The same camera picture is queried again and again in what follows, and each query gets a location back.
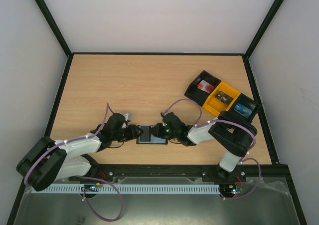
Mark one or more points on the black bin with blue card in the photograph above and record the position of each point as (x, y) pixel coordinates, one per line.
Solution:
(233, 116)

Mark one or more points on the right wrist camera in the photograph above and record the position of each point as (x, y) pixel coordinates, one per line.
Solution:
(165, 116)

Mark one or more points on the black card in yellow bin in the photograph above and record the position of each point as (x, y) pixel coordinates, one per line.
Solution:
(223, 97)

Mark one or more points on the black bin with red card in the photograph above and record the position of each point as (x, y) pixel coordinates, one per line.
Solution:
(197, 95)

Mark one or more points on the metal tray sheet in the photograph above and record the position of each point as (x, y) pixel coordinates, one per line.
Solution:
(265, 202)

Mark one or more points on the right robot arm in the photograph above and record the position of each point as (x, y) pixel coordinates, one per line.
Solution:
(235, 134)

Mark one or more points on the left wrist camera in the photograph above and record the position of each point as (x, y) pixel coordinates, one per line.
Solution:
(128, 117)

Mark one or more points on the yellow bin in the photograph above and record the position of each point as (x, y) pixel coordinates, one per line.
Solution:
(214, 106)

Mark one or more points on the black leather card holder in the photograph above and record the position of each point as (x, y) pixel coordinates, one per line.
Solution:
(147, 138)

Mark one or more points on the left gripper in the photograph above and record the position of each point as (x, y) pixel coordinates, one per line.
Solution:
(133, 133)

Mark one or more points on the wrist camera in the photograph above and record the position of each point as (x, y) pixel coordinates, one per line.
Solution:
(165, 116)
(128, 117)

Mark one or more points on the blue card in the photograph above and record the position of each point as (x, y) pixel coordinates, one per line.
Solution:
(243, 110)

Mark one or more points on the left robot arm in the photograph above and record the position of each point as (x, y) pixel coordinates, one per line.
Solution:
(51, 160)

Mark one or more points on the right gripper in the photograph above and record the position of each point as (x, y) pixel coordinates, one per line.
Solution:
(160, 130)

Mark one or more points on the grey slotted cable duct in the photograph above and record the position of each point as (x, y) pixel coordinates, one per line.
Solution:
(126, 189)

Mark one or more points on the red white card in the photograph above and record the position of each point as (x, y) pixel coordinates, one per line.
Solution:
(205, 86)

